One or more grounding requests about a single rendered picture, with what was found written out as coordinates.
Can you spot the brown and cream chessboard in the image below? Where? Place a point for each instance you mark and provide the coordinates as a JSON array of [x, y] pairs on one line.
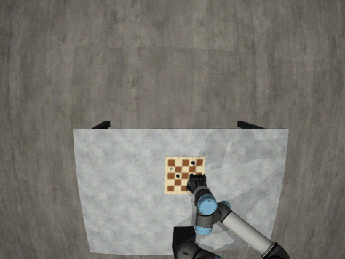
[[181, 165]]

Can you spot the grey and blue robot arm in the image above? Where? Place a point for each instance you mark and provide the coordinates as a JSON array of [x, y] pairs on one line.
[[210, 212]]

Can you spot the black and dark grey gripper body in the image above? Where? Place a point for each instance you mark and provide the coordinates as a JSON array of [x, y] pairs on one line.
[[194, 183]]

